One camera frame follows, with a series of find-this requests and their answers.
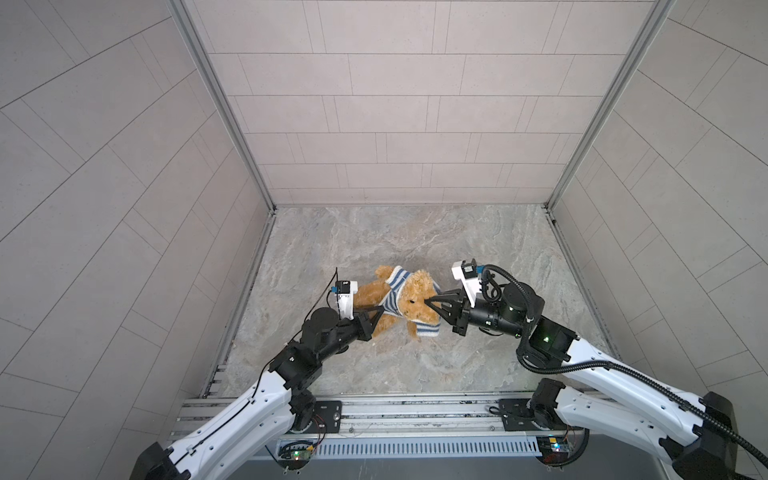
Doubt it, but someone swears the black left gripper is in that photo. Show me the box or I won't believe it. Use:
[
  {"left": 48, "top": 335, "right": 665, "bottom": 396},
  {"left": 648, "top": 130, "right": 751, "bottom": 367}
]
[{"left": 312, "top": 307, "right": 383, "bottom": 365}]

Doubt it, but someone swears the blue white striped knit sweater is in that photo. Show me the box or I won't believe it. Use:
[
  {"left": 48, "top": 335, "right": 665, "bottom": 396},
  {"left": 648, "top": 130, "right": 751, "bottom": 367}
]
[{"left": 379, "top": 266, "right": 441, "bottom": 337}]

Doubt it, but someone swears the brown plush teddy bear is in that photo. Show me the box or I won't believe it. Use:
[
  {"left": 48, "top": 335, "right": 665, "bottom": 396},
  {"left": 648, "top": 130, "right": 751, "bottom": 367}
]
[{"left": 353, "top": 265, "right": 441, "bottom": 339}]

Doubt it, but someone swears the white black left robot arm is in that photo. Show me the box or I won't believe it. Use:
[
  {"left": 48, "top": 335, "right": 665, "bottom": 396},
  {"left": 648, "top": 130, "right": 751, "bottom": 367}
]
[{"left": 130, "top": 306, "right": 384, "bottom": 479}]

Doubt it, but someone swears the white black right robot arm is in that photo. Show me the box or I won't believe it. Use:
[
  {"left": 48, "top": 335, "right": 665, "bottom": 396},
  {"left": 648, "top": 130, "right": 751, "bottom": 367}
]
[{"left": 426, "top": 279, "right": 742, "bottom": 479}]

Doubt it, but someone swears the left green circuit board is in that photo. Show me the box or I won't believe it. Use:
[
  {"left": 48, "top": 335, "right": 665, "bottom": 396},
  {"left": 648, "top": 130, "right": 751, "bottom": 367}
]
[{"left": 279, "top": 440, "right": 317, "bottom": 471}]

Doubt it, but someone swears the green circuit board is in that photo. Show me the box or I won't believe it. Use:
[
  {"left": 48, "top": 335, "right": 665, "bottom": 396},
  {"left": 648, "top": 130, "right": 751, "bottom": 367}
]
[
  {"left": 279, "top": 440, "right": 317, "bottom": 471},
  {"left": 536, "top": 436, "right": 572, "bottom": 465}
]

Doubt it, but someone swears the right green circuit board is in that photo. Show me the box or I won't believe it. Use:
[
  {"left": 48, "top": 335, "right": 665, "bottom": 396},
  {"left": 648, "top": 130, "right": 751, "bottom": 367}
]
[{"left": 536, "top": 436, "right": 572, "bottom": 465}]

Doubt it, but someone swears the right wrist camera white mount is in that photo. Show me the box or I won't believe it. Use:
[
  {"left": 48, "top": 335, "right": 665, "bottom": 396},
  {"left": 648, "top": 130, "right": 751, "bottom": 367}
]
[{"left": 451, "top": 259, "right": 483, "bottom": 308}]

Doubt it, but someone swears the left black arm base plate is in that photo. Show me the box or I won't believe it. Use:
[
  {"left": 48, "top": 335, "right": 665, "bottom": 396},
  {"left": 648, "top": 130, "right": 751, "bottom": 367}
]
[{"left": 301, "top": 400, "right": 343, "bottom": 435}]

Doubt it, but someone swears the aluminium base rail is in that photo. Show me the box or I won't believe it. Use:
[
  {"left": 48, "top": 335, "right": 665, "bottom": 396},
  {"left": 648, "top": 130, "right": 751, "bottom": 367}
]
[{"left": 170, "top": 392, "right": 604, "bottom": 471}]

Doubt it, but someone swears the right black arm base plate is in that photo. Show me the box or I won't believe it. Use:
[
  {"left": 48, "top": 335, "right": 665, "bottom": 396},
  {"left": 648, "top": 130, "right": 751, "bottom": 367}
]
[{"left": 488, "top": 399, "right": 571, "bottom": 432}]

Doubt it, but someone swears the left aluminium corner post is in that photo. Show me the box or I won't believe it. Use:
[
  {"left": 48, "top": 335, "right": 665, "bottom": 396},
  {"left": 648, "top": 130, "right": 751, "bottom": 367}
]
[{"left": 167, "top": 0, "right": 277, "bottom": 216}]

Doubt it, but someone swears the aluminium corner post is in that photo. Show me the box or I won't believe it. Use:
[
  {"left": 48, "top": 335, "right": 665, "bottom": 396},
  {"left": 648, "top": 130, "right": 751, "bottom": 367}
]
[
  {"left": 545, "top": 0, "right": 676, "bottom": 216},
  {"left": 167, "top": 0, "right": 277, "bottom": 216}
]

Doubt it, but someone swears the right aluminium corner post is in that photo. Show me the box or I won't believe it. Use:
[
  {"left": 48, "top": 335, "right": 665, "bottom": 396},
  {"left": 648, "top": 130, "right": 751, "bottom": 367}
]
[{"left": 545, "top": 0, "right": 676, "bottom": 216}]

